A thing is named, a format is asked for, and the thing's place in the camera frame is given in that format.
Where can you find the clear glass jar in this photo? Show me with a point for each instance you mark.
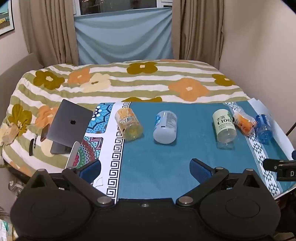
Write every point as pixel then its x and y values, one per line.
pixel 16 186

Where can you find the floral striped blanket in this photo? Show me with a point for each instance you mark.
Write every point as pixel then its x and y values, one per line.
pixel 138 85

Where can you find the white plastic bottle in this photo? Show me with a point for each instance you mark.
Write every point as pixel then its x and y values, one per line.
pixel 165 127

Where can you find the silver laptop stand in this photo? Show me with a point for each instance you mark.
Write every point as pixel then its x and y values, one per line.
pixel 72 155

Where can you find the dark smartphone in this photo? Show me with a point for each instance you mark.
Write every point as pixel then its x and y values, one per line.
pixel 44 134

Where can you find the beige curtain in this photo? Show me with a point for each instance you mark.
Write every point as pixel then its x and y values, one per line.
pixel 198 30
pixel 48 32

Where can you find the blue plastic bottle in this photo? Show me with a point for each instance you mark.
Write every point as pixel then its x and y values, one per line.
pixel 263 129

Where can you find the thin black rod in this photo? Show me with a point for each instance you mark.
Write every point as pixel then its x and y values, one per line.
pixel 291 128

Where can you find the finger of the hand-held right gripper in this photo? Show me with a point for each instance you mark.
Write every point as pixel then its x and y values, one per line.
pixel 271 164

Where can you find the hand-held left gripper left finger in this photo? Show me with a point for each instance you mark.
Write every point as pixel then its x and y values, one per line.
pixel 90 170

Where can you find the teal patterned tablecloth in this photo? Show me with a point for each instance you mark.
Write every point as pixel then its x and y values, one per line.
pixel 161 166

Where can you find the grey headboard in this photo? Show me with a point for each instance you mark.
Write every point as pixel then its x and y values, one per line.
pixel 13 71

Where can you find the framed wall picture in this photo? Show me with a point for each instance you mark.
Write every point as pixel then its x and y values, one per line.
pixel 5 16

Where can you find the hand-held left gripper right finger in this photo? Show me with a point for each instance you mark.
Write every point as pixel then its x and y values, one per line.
pixel 200 171

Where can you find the light blue window cloth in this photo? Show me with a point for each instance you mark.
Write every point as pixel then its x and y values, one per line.
pixel 124 37

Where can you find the clear cup with green label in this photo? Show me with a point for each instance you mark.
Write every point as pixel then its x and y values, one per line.
pixel 223 124

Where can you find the clear cup with orange label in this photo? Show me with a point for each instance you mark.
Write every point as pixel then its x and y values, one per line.
pixel 128 122

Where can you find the window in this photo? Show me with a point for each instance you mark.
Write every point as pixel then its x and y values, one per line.
pixel 115 5

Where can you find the black pen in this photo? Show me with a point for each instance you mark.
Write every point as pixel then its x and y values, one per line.
pixel 31 148
pixel 35 141

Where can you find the grey laptop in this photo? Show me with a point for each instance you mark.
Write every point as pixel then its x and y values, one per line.
pixel 69 122

